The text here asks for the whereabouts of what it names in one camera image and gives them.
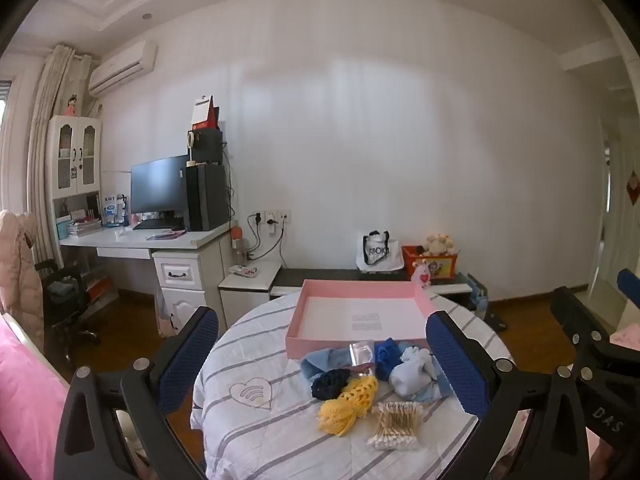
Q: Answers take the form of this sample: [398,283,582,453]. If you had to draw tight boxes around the white glass-door cabinet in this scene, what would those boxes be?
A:
[47,115,103,241]

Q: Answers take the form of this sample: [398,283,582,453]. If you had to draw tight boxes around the beige curtain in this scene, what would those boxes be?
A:
[27,44,91,271]

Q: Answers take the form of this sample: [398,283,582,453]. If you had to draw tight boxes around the red and white box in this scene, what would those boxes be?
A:
[191,94,221,132]

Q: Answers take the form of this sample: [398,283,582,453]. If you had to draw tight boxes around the royal blue crochet piece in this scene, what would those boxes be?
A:
[375,338,412,381]

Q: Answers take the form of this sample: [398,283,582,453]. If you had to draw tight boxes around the black computer tower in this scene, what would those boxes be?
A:
[186,164,228,232]

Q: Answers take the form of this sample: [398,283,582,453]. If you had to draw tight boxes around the black office chair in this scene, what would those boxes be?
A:
[35,259,101,356]

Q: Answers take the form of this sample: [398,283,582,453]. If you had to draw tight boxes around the low white cabinet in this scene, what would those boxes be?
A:
[218,260,473,313]

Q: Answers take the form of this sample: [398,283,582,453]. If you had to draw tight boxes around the stack of books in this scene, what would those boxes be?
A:
[66,220,103,238]

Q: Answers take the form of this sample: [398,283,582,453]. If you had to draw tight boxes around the black speaker box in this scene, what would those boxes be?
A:
[187,129,224,167]

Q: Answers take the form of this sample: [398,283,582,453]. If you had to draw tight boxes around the pink bedding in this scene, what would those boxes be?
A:
[0,312,71,480]

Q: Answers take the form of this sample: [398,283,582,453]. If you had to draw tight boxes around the light blue fleece headband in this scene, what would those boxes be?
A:
[300,346,353,381]

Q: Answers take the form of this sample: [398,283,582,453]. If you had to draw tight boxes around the white baby socks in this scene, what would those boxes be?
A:
[390,346,443,396]

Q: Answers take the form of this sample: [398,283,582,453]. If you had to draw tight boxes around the white desk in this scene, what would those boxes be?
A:
[59,220,238,333]

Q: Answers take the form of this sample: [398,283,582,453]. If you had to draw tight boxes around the clear plastic bag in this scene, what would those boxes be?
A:
[350,340,377,376]

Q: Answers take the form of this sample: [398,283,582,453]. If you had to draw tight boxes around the light blue patterned cloth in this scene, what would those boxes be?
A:
[415,380,453,403]

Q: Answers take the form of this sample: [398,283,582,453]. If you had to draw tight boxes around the white air conditioner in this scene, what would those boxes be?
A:
[88,41,158,98]

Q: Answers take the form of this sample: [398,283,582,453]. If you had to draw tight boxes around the red toy box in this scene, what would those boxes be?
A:
[401,245,460,281]

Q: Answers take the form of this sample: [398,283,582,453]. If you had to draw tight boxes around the cotton swab pack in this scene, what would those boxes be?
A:
[367,401,421,453]

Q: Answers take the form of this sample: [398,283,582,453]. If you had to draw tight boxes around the blue and white carton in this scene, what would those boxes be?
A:
[102,195,126,226]

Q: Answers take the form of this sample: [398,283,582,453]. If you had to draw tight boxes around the navy scrunchie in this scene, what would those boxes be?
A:
[311,367,353,402]

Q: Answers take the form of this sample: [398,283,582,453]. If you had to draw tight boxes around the white door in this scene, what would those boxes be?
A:
[590,115,640,311]

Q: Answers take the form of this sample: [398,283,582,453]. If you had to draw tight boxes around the yellow crochet pouch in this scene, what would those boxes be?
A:
[318,376,378,437]

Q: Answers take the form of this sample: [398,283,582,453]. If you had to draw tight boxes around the white wall sockets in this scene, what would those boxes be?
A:
[248,208,291,226]

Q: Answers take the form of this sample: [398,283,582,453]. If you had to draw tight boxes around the beige plush toy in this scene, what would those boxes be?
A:
[424,232,456,256]

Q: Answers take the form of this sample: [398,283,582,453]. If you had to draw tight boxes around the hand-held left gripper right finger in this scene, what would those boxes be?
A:
[425,310,591,480]

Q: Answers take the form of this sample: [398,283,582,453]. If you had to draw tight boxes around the black power cable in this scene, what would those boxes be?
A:
[246,215,287,267]

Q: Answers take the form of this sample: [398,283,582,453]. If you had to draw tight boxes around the pink puffer coat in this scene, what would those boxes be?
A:
[0,210,46,351]

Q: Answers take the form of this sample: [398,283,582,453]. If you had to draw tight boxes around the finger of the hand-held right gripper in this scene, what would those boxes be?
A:
[616,268,640,307]
[550,286,612,358]

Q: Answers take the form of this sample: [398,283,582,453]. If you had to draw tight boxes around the black computer monitor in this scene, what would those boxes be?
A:
[131,155,190,231]

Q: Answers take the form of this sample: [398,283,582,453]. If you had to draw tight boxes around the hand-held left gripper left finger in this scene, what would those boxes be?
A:
[54,306,219,480]

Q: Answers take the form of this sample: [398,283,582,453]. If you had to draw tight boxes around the white wooden bed frame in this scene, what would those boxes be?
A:
[2,312,46,358]

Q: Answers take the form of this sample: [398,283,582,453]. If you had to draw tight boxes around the white tote bag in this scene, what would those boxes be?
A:
[356,231,405,273]

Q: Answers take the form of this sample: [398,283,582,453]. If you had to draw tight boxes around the pink cardboard box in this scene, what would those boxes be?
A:
[286,280,436,361]

